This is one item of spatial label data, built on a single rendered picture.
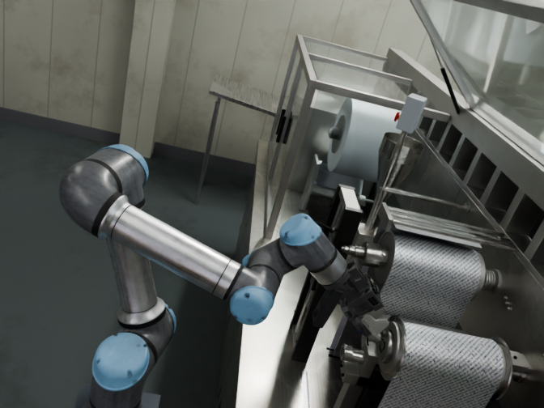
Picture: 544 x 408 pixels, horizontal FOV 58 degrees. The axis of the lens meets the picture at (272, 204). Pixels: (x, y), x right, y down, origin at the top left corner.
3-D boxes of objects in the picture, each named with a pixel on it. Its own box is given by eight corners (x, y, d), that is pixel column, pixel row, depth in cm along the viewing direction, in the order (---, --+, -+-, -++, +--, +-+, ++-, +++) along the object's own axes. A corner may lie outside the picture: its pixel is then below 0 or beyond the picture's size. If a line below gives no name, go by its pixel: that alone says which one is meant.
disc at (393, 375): (372, 359, 121) (389, 304, 119) (375, 359, 121) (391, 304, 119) (391, 393, 107) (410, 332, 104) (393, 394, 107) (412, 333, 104)
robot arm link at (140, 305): (114, 372, 120) (60, 159, 99) (142, 334, 133) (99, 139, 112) (159, 377, 117) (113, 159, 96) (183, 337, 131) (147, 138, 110)
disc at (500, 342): (467, 378, 124) (485, 325, 121) (469, 378, 124) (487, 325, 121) (497, 414, 110) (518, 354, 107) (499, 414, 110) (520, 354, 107)
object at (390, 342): (376, 367, 113) (375, 337, 118) (384, 368, 113) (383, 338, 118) (389, 354, 107) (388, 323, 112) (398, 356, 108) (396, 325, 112)
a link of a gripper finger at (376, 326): (400, 339, 109) (378, 311, 106) (377, 350, 111) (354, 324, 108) (397, 329, 112) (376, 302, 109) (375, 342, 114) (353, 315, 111)
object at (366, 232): (327, 274, 199) (375, 144, 174) (360, 280, 201) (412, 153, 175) (331, 295, 187) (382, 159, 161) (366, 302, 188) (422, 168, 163)
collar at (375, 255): (357, 256, 135) (364, 236, 132) (377, 261, 136) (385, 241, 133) (360, 269, 129) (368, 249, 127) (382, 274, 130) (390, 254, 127)
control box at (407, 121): (394, 122, 151) (406, 91, 146) (415, 129, 149) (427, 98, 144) (389, 126, 145) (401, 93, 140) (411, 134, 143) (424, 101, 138)
